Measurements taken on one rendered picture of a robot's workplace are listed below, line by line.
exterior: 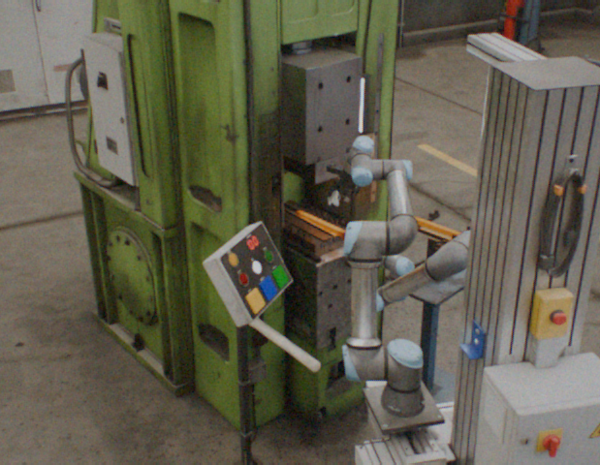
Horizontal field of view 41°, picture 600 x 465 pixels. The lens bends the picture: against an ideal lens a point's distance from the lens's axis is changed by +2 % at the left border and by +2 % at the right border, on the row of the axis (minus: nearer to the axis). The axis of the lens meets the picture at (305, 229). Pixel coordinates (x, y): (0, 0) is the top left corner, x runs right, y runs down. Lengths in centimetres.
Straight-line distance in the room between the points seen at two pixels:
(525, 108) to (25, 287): 389
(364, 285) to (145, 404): 186
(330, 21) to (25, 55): 533
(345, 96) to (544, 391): 154
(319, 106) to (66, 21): 538
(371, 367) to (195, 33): 155
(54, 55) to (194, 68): 504
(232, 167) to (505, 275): 139
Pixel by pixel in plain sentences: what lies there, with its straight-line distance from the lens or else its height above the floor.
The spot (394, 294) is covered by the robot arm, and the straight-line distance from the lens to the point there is 312.
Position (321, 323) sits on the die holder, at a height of 61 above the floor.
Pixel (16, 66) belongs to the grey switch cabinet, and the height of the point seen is 51.
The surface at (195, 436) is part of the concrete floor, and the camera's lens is 396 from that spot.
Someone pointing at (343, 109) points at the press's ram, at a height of 156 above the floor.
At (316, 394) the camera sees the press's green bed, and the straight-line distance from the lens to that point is 382.
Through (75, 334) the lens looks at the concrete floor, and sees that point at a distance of 479.
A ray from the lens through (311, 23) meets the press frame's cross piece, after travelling 328.
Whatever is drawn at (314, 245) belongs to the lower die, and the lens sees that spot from 345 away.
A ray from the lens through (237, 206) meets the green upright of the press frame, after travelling 328.
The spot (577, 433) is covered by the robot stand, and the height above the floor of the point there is 114.
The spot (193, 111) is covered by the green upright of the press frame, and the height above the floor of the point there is 151.
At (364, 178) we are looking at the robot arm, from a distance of 290.
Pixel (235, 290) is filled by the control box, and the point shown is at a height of 108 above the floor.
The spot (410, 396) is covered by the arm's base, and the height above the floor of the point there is 89.
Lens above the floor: 259
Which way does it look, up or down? 27 degrees down
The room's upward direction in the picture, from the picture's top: straight up
